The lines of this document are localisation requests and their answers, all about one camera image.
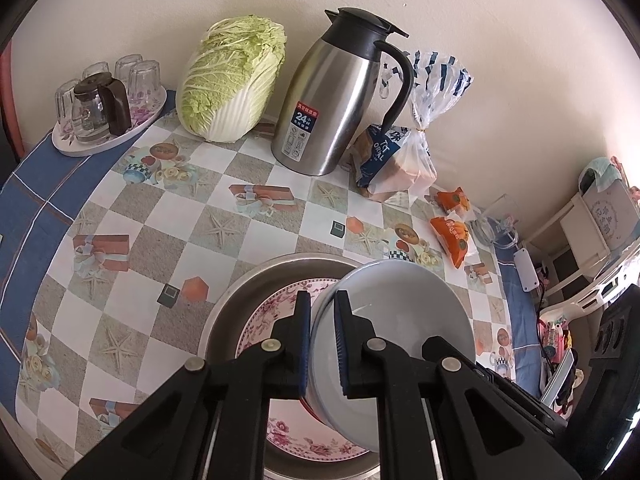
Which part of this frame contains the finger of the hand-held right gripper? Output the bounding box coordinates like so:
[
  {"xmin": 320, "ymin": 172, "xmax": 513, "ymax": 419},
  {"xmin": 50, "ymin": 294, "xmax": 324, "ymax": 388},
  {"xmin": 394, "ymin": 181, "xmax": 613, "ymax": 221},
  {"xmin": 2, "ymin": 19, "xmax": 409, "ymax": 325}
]
[{"xmin": 472, "ymin": 362, "xmax": 569, "ymax": 456}]

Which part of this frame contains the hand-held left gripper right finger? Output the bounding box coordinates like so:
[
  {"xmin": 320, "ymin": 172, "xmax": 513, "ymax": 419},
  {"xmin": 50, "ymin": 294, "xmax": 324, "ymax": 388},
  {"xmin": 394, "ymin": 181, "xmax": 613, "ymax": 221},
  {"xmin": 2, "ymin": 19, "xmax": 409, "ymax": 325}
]
[{"xmin": 334, "ymin": 290, "xmax": 583, "ymax": 480}]

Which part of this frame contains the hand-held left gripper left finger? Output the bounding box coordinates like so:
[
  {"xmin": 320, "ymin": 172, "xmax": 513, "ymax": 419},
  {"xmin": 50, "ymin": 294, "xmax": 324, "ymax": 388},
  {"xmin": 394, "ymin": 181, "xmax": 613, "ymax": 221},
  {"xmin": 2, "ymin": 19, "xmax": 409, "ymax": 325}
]
[{"xmin": 62, "ymin": 290, "xmax": 313, "ymax": 480}]

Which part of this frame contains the small white ceramic bowl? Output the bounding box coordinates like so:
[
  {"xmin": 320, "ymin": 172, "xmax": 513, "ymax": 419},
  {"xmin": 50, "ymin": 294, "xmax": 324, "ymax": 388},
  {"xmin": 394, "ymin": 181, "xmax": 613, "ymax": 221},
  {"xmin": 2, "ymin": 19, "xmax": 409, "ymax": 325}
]
[{"xmin": 306, "ymin": 258, "xmax": 475, "ymax": 453}]

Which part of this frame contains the round pink floral plate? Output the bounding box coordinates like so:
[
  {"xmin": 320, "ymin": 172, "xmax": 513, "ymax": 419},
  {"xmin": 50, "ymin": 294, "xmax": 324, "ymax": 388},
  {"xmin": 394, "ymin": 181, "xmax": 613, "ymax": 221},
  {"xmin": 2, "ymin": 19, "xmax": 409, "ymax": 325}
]
[{"xmin": 235, "ymin": 277, "xmax": 373, "ymax": 461}]

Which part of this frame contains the stainless steel basin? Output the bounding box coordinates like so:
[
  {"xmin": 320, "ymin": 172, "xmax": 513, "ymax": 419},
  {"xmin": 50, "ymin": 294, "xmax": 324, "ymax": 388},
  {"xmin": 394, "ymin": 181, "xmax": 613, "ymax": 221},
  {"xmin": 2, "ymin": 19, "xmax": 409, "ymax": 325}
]
[{"xmin": 197, "ymin": 252, "xmax": 386, "ymax": 480}]

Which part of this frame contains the white plastic chair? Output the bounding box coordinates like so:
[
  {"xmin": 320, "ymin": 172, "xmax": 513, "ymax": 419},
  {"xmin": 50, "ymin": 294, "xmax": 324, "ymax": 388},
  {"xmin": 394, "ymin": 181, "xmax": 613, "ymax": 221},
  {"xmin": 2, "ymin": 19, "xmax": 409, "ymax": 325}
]
[{"xmin": 522, "ymin": 157, "xmax": 640, "ymax": 321}]

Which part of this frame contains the orange snack packet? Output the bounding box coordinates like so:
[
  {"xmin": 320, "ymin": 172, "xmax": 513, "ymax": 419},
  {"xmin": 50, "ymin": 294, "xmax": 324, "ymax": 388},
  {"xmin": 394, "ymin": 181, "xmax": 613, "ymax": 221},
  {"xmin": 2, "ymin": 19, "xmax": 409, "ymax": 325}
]
[
  {"xmin": 434, "ymin": 186, "xmax": 473, "ymax": 216},
  {"xmin": 430, "ymin": 215, "xmax": 478, "ymax": 268}
]

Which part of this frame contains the clear glass mug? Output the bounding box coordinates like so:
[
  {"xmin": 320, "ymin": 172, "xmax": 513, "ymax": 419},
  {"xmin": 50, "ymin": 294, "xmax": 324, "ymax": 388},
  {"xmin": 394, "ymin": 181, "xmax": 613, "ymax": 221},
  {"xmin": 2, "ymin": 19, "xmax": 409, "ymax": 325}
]
[{"xmin": 470, "ymin": 197, "xmax": 521, "ymax": 248}]

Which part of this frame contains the bagged sliced bread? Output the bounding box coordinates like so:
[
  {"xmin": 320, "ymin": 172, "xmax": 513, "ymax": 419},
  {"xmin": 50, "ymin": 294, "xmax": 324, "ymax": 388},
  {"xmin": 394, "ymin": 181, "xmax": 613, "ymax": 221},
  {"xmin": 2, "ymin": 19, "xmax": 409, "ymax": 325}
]
[{"xmin": 350, "ymin": 50, "xmax": 476, "ymax": 203}]

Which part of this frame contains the stainless steel thermos jug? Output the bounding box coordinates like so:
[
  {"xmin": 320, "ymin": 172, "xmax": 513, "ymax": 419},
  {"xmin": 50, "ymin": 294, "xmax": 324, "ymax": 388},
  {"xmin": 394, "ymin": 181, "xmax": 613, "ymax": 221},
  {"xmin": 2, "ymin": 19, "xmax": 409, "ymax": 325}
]
[{"xmin": 270, "ymin": 7, "xmax": 416, "ymax": 177}]

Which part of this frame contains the napa cabbage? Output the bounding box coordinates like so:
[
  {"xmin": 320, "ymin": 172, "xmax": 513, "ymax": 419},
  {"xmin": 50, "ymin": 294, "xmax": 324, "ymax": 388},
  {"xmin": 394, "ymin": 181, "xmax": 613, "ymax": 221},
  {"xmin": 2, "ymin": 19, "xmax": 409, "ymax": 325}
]
[{"xmin": 175, "ymin": 15, "xmax": 288, "ymax": 143}]

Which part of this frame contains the white oval floral tray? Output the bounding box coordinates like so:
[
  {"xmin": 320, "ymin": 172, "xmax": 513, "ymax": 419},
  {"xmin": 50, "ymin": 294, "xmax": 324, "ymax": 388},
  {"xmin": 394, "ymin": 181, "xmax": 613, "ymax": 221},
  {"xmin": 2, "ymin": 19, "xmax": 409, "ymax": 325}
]
[{"xmin": 51, "ymin": 85, "xmax": 167, "ymax": 157}]

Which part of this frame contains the clear glass tumbler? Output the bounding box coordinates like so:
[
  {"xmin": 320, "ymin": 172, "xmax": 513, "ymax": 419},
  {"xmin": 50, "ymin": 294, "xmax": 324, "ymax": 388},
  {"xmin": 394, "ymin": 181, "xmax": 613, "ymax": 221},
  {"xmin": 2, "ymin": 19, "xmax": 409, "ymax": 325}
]
[
  {"xmin": 127, "ymin": 60, "xmax": 162, "ymax": 111},
  {"xmin": 54, "ymin": 79, "xmax": 81, "ymax": 127},
  {"xmin": 82, "ymin": 61, "xmax": 111, "ymax": 83},
  {"xmin": 114, "ymin": 55, "xmax": 143, "ymax": 91}
]

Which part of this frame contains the glass teapot brown lid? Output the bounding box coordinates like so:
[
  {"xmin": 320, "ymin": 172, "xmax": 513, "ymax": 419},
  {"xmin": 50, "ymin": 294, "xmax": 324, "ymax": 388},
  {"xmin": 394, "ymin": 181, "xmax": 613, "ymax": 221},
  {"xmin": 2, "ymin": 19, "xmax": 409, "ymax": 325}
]
[{"xmin": 72, "ymin": 72, "xmax": 133, "ymax": 141}]

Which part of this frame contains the pink board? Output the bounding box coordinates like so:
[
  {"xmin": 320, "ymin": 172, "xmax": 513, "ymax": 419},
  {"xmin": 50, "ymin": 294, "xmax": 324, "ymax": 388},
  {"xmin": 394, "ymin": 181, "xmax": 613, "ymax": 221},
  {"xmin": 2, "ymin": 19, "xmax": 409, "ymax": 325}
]
[{"xmin": 0, "ymin": 40, "xmax": 26, "ymax": 161}]

